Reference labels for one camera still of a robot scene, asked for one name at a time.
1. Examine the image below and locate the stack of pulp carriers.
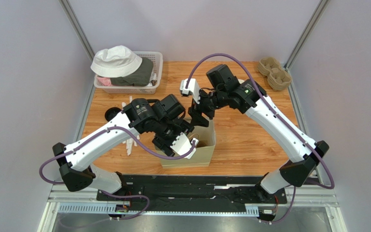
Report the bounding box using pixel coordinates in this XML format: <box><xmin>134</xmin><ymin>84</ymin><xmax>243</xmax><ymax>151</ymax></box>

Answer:
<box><xmin>257</xmin><ymin>57</ymin><xmax>292</xmax><ymax>91</ymax></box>

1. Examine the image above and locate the pink cloth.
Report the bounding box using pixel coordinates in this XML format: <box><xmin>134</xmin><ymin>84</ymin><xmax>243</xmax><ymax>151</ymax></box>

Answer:
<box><xmin>97</xmin><ymin>76</ymin><xmax>113</xmax><ymax>87</ymax></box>

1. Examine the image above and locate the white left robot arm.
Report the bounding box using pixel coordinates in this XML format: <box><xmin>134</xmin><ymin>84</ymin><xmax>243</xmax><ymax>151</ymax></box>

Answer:
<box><xmin>53</xmin><ymin>94</ymin><xmax>199</xmax><ymax>193</ymax></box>

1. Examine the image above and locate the kraft paper bag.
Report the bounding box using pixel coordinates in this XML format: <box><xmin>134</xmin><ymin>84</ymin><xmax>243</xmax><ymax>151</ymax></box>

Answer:
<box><xmin>160</xmin><ymin>119</ymin><xmax>216</xmax><ymax>169</ymax></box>

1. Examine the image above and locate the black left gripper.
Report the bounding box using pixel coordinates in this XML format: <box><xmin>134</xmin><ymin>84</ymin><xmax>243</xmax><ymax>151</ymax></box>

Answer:
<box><xmin>153</xmin><ymin>117</ymin><xmax>195</xmax><ymax>159</ymax></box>

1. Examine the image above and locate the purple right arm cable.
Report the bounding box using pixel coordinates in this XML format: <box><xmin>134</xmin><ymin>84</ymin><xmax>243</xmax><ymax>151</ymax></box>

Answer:
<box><xmin>185</xmin><ymin>53</ymin><xmax>335</xmax><ymax>225</ymax></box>

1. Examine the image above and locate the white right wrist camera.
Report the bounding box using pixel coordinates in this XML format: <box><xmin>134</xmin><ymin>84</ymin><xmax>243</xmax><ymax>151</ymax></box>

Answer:
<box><xmin>180</xmin><ymin>78</ymin><xmax>200</xmax><ymax>104</ymax></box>

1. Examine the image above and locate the wrapped white straws bundle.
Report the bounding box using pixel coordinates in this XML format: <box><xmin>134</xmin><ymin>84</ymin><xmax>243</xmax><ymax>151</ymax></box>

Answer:
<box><xmin>121</xmin><ymin>96</ymin><xmax>140</xmax><ymax>156</ymax></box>

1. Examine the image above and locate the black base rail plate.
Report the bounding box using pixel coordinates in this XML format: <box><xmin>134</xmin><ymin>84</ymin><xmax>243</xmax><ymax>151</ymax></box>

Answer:
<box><xmin>95</xmin><ymin>174</ymin><xmax>289</xmax><ymax>214</ymax></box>

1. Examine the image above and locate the olive green cloth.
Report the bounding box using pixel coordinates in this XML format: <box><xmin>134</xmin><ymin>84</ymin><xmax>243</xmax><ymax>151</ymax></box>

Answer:
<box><xmin>110</xmin><ymin>58</ymin><xmax>154</xmax><ymax>87</ymax></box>

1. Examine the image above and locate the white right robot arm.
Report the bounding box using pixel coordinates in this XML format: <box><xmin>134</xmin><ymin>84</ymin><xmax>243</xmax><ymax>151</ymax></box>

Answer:
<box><xmin>180</xmin><ymin>64</ymin><xmax>329</xmax><ymax>198</ymax></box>

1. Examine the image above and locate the white bucket hat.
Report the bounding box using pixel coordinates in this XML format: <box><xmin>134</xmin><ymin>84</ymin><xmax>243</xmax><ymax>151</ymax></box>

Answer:
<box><xmin>90</xmin><ymin>45</ymin><xmax>143</xmax><ymax>78</ymax></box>

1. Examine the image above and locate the aluminium frame rail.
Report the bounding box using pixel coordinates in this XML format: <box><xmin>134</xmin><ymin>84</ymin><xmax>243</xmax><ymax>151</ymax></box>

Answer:
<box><xmin>47</xmin><ymin>185</ymin><xmax>339</xmax><ymax>217</ymax></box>

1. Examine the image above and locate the white plastic basket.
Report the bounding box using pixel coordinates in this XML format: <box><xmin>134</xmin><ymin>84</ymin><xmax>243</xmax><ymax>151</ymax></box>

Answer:
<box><xmin>94</xmin><ymin>51</ymin><xmax>163</xmax><ymax>94</ymax></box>

